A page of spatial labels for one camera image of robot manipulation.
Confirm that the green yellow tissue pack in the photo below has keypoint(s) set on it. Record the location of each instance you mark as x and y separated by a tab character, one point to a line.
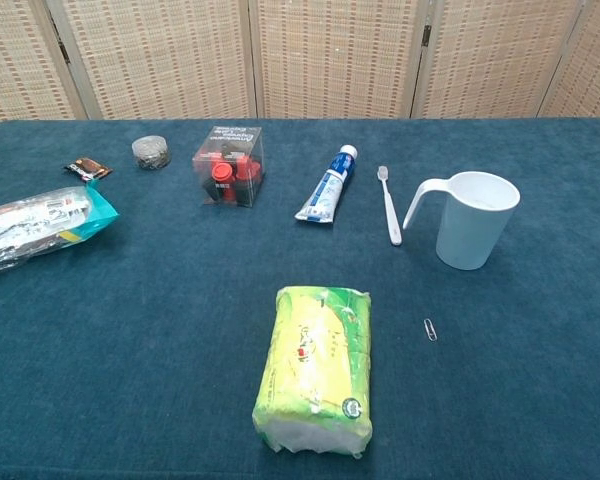
310	370

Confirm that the metal paper clip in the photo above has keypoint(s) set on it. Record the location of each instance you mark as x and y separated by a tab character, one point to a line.
430	330

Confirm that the dark blue tablecloth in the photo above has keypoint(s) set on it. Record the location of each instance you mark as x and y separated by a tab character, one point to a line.
130	350

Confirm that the clear box with red bottles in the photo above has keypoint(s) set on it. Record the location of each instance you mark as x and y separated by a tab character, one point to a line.
230	170

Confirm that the white toothbrush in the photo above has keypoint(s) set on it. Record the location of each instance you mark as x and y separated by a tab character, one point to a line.
390	210

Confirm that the woven folding screen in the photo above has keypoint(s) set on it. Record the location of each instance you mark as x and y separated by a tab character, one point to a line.
330	60

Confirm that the blue white toothpaste tube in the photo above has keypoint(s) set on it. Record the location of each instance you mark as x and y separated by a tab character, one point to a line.
330	185

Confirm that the teal silver snack package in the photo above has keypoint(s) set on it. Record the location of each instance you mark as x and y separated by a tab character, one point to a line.
35	225

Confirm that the brown candy wrapper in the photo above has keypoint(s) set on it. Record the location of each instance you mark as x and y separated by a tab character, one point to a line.
87	168

